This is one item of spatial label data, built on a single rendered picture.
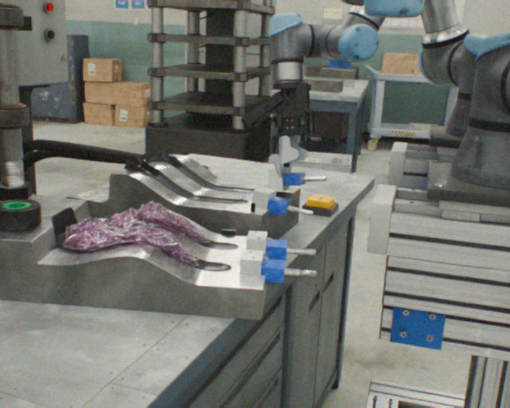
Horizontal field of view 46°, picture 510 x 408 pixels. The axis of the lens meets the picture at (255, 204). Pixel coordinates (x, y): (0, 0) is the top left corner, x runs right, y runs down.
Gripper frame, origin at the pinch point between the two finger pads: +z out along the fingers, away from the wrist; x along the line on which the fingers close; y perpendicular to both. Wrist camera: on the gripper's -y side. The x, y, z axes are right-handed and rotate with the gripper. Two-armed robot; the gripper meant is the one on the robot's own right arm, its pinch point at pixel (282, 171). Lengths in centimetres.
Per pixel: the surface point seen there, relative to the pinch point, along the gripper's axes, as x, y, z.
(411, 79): 557, -43, -70
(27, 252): -56, -25, 10
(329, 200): 20.7, 5.7, 8.9
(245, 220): -17.0, -2.4, 9.4
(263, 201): -12.9, 0.1, 5.9
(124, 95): 531, -397, -74
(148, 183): -16.7, -25.8, 1.3
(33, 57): 12, -81, -35
